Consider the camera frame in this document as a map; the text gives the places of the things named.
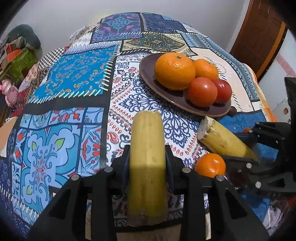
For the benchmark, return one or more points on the grey-green plush pillow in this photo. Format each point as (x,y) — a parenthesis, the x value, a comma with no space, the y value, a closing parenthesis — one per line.
(24,36)

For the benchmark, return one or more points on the dark purple grape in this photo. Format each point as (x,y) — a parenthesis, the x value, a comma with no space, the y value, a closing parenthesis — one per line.
(232,111)

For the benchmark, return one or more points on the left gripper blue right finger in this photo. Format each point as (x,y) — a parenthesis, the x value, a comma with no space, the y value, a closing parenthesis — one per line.
(174,174)

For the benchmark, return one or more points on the patterned patchwork bedspread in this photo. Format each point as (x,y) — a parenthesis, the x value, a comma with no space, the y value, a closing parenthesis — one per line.
(78,118)

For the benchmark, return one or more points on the brown wooden door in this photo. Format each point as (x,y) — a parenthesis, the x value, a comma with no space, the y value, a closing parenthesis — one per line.
(260,37)

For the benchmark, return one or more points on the pink toy figure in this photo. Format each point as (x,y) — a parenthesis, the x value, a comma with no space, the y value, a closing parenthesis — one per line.
(10,93)

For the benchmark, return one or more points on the short yellow sugarcane piece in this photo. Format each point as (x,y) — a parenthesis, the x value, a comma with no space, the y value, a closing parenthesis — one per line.
(221,141)

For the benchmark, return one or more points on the green patterned storage box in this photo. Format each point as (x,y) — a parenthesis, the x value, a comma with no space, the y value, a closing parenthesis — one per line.
(18,69)

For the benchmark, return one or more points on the dark purple round plate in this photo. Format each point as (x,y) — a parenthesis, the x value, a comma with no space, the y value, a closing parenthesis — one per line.
(176,97)

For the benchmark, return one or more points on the red-orange tomato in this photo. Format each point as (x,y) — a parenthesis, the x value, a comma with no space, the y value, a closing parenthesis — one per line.
(202,92)

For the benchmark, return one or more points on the large orange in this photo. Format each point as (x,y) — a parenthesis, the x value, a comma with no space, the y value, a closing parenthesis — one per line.
(174,71)

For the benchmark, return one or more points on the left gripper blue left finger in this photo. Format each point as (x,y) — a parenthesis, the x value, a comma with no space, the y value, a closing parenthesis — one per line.
(121,172)

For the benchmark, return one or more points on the small tangerine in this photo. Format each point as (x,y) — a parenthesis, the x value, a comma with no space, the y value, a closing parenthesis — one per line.
(248,130)
(210,165)

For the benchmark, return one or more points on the long yellow sugarcane piece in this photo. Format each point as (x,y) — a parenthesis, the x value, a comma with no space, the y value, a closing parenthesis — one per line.
(147,202)

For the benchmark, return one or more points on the orange box on pile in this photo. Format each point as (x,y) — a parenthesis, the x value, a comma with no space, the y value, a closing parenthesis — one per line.
(12,51)

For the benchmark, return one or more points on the medium orange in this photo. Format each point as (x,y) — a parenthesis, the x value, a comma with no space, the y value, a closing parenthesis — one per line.
(205,69)

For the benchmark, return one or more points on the red apple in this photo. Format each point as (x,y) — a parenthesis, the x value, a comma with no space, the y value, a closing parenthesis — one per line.
(224,91)

